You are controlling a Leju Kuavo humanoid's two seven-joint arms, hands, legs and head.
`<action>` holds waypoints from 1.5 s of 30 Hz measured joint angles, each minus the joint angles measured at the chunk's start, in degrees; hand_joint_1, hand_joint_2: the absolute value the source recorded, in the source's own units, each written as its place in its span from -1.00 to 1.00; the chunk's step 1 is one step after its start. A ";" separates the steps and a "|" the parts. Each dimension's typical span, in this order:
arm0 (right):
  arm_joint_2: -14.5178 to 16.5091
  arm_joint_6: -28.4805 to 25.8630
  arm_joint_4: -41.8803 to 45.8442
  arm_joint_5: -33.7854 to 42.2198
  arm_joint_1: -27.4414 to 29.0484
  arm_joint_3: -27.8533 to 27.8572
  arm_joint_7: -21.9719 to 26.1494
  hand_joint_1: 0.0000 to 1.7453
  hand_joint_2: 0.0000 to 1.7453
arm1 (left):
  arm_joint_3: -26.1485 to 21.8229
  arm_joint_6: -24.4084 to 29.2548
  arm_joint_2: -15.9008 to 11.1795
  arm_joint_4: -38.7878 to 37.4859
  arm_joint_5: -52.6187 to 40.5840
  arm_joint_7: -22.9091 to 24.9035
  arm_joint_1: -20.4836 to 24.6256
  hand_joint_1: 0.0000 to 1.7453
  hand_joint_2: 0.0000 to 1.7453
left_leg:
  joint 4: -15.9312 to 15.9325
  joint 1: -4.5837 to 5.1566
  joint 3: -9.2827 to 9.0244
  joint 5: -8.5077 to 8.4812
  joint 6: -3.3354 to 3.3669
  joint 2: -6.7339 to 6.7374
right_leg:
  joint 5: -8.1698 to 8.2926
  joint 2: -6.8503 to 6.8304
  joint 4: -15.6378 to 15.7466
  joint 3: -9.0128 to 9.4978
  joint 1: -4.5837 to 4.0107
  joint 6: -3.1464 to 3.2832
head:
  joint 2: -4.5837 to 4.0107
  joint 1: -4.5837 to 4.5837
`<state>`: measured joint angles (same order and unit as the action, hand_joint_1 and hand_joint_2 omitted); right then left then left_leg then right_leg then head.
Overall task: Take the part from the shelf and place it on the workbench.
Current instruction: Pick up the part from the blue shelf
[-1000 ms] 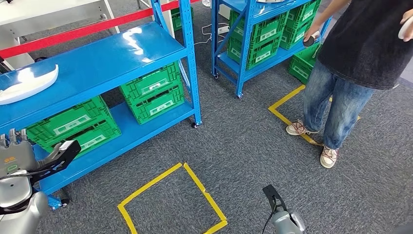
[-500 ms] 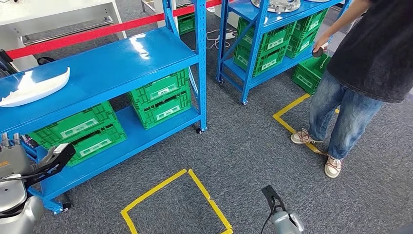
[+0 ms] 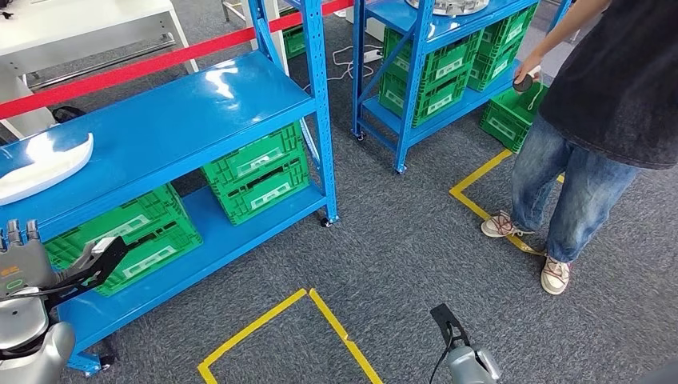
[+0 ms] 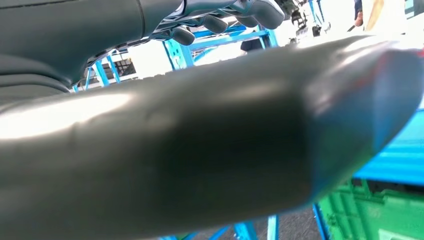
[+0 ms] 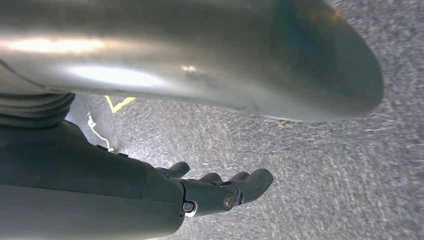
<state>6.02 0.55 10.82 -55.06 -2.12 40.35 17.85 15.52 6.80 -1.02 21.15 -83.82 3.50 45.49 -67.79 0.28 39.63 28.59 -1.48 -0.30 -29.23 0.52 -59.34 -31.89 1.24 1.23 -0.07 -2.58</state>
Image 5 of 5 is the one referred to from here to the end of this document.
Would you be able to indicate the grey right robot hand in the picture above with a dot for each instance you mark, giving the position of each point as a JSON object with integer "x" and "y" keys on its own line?
{"x": 82, "y": 187}

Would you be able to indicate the silver robot body shell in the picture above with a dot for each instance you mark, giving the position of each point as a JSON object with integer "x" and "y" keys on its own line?
{"x": 165, "y": 49}

